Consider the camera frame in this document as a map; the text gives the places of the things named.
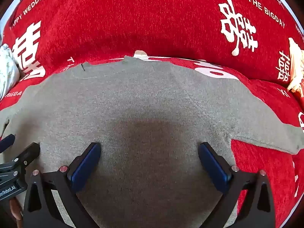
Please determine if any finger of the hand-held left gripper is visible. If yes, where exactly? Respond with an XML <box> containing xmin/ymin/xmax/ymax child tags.
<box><xmin>13</xmin><ymin>142</ymin><xmax>41</xmax><ymax>171</ymax></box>
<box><xmin>0</xmin><ymin>134</ymin><xmax>16</xmax><ymax>154</ymax></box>

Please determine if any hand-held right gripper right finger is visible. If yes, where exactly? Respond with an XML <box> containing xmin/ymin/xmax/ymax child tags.
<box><xmin>198</xmin><ymin>142</ymin><xmax>276</xmax><ymax>228</ymax></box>

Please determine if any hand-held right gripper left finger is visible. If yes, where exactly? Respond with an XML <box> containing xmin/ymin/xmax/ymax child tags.
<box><xmin>22</xmin><ymin>142</ymin><xmax>102</xmax><ymax>228</ymax></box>

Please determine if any grey knit sweater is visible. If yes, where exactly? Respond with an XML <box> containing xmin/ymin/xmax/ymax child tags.
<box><xmin>0</xmin><ymin>55</ymin><xmax>304</xmax><ymax>228</ymax></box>

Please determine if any person's left hand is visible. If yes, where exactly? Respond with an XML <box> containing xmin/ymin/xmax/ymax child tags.
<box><xmin>9</xmin><ymin>198</ymin><xmax>23</xmax><ymax>221</ymax></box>

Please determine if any light floral blanket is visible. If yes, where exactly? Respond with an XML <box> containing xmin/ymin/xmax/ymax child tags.
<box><xmin>0</xmin><ymin>44</ymin><xmax>21</xmax><ymax>100</ymax></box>

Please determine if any red printed sofa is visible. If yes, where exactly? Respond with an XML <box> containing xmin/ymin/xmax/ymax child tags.
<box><xmin>0</xmin><ymin>0</ymin><xmax>304</xmax><ymax>228</ymax></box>

